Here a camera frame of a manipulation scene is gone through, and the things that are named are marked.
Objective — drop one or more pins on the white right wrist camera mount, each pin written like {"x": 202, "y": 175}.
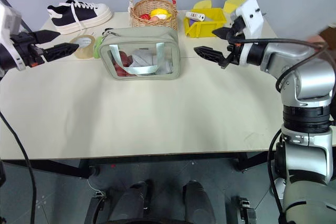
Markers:
{"x": 252, "y": 16}

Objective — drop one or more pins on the yellow toy fruit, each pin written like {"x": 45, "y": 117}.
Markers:
{"x": 160, "y": 12}

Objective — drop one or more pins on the yellow curved sheet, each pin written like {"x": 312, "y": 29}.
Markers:
{"x": 203, "y": 4}

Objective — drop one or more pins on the white remote-like device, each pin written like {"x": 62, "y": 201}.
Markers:
{"x": 195, "y": 16}

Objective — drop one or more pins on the dark red cloth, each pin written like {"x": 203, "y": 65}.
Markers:
{"x": 123, "y": 60}

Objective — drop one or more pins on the black base bracket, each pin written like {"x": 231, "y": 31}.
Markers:
{"x": 95, "y": 207}
{"x": 246, "y": 209}

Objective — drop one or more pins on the yellow plastic parts bin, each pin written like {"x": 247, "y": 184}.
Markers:
{"x": 202, "y": 28}

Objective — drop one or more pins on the red toy fruit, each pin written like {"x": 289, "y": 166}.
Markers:
{"x": 145, "y": 16}

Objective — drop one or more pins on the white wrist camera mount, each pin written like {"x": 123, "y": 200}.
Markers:
{"x": 252, "y": 16}
{"x": 8, "y": 22}

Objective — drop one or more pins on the light grey cloth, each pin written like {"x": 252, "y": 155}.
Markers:
{"x": 144, "y": 57}

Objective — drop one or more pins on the yellow block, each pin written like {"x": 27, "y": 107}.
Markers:
{"x": 232, "y": 5}

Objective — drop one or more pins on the pink toy fruit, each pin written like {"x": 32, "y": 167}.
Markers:
{"x": 155, "y": 18}

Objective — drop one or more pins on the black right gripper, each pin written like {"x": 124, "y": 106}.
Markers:
{"x": 234, "y": 51}

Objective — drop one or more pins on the dark rounded shape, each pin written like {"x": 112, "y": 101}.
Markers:
{"x": 197, "y": 203}
{"x": 136, "y": 203}

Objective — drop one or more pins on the navy and white sneaker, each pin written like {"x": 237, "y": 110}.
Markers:
{"x": 86, "y": 15}

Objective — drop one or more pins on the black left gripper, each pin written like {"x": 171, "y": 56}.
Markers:
{"x": 25, "y": 48}

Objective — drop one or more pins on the green tape roll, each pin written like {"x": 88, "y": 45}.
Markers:
{"x": 97, "y": 47}

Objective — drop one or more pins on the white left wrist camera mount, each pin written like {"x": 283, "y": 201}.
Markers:
{"x": 8, "y": 22}

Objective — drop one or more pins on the clear green toiletry bag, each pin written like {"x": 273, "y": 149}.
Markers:
{"x": 168, "y": 37}

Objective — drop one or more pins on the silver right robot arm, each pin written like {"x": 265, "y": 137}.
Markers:
{"x": 309, "y": 82}

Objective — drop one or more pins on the purple small item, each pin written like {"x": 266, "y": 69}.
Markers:
{"x": 193, "y": 21}

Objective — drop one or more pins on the brown packing tape roll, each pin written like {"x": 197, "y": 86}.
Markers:
{"x": 82, "y": 49}

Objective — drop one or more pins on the black metal table frame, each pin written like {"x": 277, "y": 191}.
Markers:
{"x": 63, "y": 167}

